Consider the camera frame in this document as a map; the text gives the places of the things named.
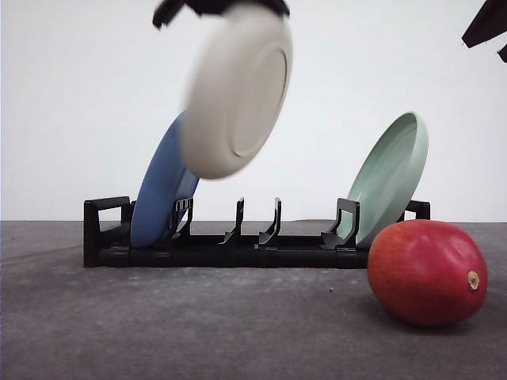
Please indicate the blue plate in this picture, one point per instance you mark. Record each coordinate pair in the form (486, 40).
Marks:
(166, 178)

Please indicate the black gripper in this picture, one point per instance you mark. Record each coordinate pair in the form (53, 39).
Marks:
(166, 8)

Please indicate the black dish rack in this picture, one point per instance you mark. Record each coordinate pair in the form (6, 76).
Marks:
(107, 240)

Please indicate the light green plate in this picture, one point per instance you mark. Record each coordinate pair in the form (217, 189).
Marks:
(388, 178)

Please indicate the white plate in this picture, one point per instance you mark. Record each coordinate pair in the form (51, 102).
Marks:
(236, 85)

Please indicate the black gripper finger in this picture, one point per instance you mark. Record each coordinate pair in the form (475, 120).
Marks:
(490, 22)

